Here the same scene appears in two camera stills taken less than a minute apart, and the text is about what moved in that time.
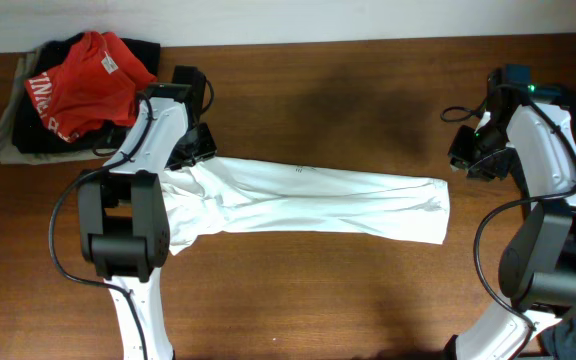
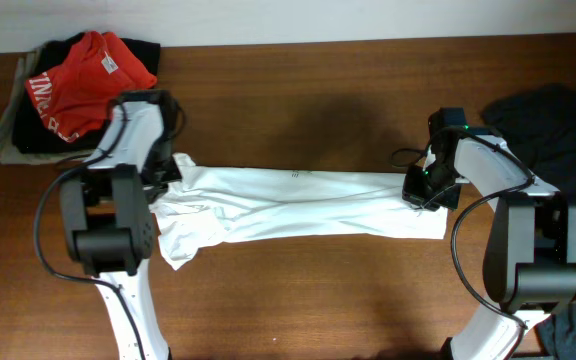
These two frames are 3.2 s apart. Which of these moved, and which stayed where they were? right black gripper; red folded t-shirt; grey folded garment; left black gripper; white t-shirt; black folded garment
Moved: right black gripper; white t-shirt; left black gripper
Stayed: grey folded garment; red folded t-shirt; black folded garment
